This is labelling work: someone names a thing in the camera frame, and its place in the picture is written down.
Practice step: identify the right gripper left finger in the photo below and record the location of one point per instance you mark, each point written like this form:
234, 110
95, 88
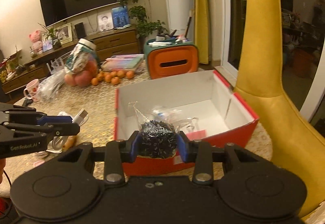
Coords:
117, 153

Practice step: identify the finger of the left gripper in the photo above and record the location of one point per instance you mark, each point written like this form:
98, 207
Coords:
53, 119

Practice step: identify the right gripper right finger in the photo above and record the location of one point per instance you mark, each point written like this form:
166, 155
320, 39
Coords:
198, 152

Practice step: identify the bag of black beads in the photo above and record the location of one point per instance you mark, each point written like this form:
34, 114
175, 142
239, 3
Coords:
157, 137

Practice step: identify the blueberry snack packet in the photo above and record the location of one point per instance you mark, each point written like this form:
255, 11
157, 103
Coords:
169, 115

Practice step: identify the pink binder clip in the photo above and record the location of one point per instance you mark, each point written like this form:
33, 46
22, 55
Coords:
192, 130

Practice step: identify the yellow plush dog toy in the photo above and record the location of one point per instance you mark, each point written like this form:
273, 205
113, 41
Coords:
71, 141

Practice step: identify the pink strawberry mug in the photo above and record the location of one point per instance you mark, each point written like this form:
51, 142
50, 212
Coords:
30, 92

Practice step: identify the clear plastic bag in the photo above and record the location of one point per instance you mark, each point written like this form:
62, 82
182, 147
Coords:
49, 87

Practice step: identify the red cardboard box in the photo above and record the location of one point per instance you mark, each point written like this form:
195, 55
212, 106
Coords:
205, 95

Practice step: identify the red apple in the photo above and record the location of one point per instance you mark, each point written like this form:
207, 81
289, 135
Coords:
69, 80
83, 78

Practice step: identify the patterned cloth bag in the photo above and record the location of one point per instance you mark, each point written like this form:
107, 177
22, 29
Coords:
82, 53

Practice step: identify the pink pig plush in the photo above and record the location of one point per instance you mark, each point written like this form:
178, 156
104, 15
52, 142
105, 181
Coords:
36, 39

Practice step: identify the framed photo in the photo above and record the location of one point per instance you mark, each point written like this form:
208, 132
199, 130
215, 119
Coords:
64, 33

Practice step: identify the black speaker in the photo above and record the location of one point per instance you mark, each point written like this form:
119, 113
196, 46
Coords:
80, 30

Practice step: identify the yellow chair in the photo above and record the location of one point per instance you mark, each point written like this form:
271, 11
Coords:
297, 145

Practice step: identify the green orange tissue box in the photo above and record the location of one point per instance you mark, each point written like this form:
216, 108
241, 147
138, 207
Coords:
168, 58

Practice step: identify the wooden tv cabinet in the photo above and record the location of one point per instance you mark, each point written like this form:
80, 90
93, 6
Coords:
97, 46

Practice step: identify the yellow curtain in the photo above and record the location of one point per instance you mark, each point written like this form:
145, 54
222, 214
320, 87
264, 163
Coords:
201, 29

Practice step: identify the blue photo card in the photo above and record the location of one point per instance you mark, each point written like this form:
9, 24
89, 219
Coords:
120, 17

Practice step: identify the portrait photo frame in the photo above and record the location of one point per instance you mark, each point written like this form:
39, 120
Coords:
105, 22

